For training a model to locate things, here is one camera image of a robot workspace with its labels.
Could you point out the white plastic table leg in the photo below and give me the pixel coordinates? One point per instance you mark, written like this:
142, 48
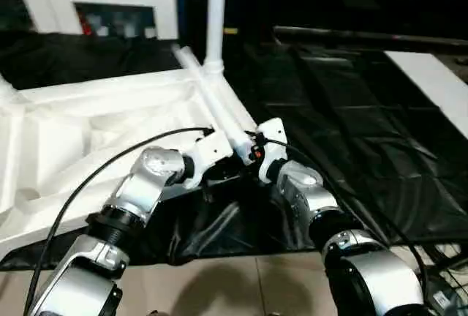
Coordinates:
216, 16
6, 88
219, 107

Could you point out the white plastic table top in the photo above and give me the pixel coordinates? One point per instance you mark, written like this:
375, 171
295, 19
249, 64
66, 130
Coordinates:
73, 133

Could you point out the black plastic mat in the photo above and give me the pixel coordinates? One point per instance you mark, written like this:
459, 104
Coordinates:
351, 155

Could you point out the small tan tag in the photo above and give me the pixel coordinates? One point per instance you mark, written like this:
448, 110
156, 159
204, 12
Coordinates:
231, 31

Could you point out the small bottles behind glass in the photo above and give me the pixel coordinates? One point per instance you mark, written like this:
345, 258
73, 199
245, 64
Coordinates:
117, 22

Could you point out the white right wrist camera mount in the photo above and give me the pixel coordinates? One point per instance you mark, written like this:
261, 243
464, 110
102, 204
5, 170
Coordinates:
274, 140

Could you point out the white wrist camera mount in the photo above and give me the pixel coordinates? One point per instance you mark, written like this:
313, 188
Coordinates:
208, 153
274, 140

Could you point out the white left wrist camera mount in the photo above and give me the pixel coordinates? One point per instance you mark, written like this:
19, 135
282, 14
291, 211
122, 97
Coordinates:
208, 153

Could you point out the dark metal rail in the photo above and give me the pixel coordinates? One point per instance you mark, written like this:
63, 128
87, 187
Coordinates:
380, 36

